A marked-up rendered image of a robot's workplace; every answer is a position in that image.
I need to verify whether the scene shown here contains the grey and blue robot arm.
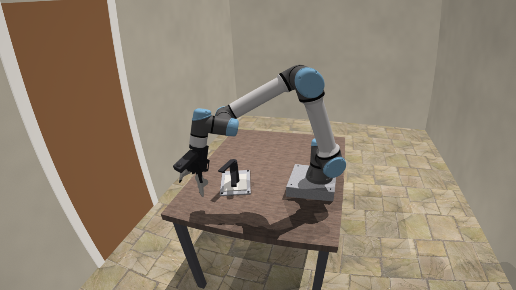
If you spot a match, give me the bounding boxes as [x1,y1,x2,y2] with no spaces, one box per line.
[173,65,346,184]

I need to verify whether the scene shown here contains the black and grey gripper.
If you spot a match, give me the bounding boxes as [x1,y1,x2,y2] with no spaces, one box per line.
[179,145,210,197]

